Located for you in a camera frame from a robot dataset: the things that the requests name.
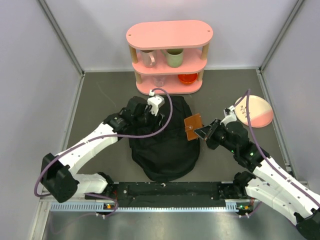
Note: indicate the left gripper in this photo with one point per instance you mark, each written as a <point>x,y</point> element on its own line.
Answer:
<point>153,126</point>

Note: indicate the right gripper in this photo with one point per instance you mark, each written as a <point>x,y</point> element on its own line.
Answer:
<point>207,133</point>

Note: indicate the brown leather wallet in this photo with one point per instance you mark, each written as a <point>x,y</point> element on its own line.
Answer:
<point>192,123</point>

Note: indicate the black student backpack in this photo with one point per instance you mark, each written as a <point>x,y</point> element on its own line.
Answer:
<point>168,155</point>

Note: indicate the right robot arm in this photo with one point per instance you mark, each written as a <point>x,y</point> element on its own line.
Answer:
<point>265,180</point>

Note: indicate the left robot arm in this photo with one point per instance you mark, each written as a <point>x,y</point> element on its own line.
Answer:
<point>60,173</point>

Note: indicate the clear drinking glass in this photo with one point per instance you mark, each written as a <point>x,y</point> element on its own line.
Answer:
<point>159,81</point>

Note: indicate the orange bowl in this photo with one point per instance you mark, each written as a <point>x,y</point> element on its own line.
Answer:
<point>188,79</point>

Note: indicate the cream and pink plate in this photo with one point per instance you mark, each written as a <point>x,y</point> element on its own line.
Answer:
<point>260,112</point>

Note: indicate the pink mug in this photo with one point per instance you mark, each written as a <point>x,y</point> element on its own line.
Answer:
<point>149,58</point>

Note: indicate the green mug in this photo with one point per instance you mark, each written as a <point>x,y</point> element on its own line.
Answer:
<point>174,57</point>

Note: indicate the pink three-tier shelf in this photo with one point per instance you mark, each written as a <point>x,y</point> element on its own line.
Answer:
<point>193,36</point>

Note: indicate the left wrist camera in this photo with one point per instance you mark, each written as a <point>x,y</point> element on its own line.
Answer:
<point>155,102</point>

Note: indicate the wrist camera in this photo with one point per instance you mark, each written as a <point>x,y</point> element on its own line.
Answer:
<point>229,115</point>
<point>155,102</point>

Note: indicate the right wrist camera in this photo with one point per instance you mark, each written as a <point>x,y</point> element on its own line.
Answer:
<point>229,115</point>

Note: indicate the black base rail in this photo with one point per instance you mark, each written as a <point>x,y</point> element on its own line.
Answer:
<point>174,194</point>

